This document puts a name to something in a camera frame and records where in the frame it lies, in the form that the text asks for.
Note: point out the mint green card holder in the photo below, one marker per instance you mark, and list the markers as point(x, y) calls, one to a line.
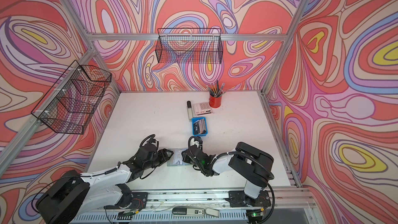
point(169, 163)

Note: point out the stack of cards in tray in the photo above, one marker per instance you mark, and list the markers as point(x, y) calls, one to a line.
point(199, 127)

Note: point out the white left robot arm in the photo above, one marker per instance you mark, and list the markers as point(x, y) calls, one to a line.
point(76, 193)

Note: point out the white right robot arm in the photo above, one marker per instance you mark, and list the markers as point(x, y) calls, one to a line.
point(253, 164)

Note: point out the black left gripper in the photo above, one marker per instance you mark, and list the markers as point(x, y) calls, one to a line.
point(165, 157)

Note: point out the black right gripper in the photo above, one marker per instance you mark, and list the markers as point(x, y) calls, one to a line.
point(186, 158)

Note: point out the black wire basket wall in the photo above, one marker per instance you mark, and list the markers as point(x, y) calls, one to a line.
point(189, 46)
point(69, 105)

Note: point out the red metal pencil bucket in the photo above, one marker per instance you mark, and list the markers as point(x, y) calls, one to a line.
point(215, 102)

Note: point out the white silver vip card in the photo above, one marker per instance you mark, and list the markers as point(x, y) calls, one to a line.
point(178, 158)

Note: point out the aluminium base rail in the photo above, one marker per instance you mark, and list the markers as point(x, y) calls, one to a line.
point(292, 206)

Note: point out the beige stapler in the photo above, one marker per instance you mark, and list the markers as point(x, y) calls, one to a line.
point(189, 110)

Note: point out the blue plastic card tray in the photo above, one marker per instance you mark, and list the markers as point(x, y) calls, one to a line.
point(194, 120)

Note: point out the black wire basket back wall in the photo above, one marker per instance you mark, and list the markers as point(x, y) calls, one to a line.
point(189, 46)

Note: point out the pink desk calculator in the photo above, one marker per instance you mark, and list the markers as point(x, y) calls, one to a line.
point(202, 109)

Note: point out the grey handheld device on rail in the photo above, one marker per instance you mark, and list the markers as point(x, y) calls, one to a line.
point(195, 212)

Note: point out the black wire basket left wall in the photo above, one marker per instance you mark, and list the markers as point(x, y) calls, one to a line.
point(69, 105)

